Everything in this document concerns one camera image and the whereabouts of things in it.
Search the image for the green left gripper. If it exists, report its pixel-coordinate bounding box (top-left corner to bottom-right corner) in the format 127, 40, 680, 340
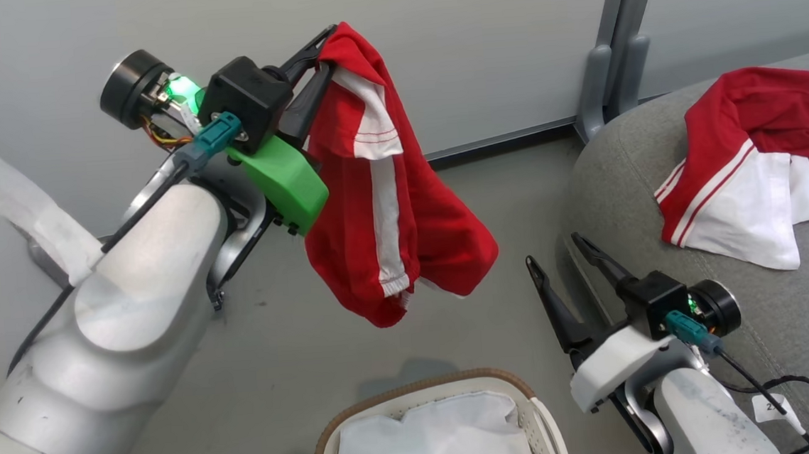
217, 22, 354, 241

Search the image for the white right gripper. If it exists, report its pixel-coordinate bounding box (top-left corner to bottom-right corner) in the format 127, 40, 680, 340
523, 226, 681, 418

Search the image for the red shorts white stripe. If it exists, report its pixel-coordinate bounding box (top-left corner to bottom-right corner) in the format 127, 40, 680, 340
288, 11, 504, 334

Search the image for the red and white shirt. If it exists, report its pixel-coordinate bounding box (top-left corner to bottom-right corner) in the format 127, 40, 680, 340
645, 62, 809, 280

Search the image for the grey fabric sofa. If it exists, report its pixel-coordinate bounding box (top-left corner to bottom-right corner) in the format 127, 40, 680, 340
550, 45, 809, 454

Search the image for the white laundry basket brown rim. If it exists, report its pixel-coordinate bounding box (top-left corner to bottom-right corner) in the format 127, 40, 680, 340
304, 362, 572, 454

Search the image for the white cloth in basket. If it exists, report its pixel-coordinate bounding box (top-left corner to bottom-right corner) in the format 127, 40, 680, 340
330, 387, 538, 454

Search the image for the white padding wrap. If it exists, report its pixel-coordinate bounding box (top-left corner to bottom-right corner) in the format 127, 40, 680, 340
0, 142, 107, 293

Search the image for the black cable teal plug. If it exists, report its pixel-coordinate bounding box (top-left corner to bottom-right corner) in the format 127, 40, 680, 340
665, 301, 809, 454
0, 110, 259, 375

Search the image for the small white cable label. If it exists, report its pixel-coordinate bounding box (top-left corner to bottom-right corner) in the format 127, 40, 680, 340
751, 391, 804, 438

